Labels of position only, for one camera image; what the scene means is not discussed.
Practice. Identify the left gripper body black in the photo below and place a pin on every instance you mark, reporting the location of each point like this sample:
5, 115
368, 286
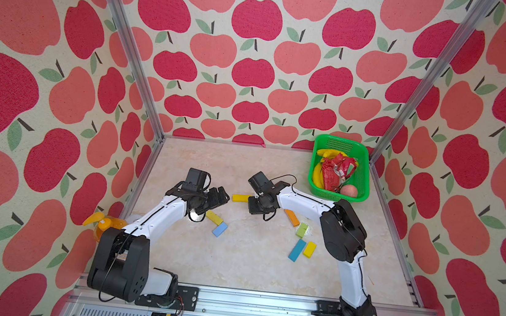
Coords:
210, 199

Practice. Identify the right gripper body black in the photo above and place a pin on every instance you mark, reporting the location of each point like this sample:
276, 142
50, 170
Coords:
255, 206

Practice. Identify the long yellow block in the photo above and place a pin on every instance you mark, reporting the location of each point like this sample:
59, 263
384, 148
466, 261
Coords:
240, 198

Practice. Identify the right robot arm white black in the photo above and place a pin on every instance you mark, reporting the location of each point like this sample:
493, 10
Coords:
343, 234

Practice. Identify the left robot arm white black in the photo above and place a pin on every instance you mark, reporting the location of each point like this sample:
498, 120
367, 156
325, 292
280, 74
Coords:
121, 265

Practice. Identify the yellow-green long block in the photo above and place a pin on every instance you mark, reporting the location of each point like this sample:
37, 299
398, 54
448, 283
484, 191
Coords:
214, 218

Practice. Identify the orange block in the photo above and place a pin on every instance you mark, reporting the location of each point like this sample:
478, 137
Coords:
292, 218

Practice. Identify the light blue block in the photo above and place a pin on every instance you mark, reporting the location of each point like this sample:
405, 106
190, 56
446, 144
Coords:
218, 231

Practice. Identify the green block lower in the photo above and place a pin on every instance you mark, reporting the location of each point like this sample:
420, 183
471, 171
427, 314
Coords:
302, 230

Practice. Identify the cyan long block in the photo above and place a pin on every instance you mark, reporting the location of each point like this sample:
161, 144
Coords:
297, 250

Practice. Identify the bananas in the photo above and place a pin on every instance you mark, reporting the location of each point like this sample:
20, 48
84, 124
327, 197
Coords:
317, 174

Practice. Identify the yellow block right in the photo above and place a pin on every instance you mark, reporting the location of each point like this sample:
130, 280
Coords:
309, 249

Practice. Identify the red snack bag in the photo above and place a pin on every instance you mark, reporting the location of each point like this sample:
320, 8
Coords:
336, 169

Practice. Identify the green plastic basket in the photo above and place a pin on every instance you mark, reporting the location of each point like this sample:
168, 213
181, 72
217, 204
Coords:
359, 179

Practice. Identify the peach fruit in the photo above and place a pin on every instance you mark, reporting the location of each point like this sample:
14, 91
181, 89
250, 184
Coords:
349, 191

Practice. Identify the orange soap bottle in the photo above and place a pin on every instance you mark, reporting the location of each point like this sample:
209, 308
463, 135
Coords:
102, 223

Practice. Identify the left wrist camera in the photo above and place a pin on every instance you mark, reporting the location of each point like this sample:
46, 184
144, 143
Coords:
197, 181

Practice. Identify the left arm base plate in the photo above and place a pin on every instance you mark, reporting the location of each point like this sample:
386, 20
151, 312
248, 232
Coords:
184, 298

